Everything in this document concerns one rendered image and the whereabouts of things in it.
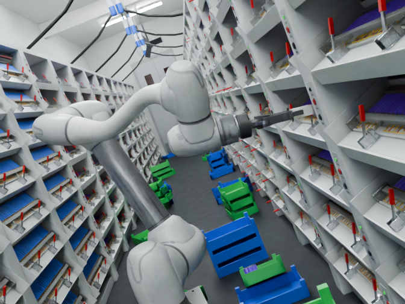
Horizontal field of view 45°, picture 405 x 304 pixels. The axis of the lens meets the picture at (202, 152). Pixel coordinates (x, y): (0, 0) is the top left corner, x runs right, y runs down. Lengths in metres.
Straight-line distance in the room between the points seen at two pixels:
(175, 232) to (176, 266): 0.15
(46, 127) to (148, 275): 0.61
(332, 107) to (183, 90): 0.40
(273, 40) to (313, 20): 0.70
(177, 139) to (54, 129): 0.48
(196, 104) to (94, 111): 0.59
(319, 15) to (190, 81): 0.38
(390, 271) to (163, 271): 0.71
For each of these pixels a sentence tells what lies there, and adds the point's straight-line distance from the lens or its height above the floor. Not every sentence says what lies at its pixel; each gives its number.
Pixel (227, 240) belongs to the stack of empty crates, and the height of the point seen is 0.18.
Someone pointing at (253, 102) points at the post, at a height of 0.84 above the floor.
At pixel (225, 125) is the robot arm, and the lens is 1.45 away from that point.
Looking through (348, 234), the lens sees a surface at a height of 0.35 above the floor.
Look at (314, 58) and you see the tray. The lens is 1.28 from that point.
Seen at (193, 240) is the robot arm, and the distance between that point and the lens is 1.84.
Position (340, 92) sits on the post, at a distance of 1.30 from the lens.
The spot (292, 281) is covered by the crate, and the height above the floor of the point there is 0.01.
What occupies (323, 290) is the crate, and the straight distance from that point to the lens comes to 0.98.
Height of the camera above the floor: 0.97
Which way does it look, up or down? 6 degrees down
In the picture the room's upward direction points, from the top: 22 degrees counter-clockwise
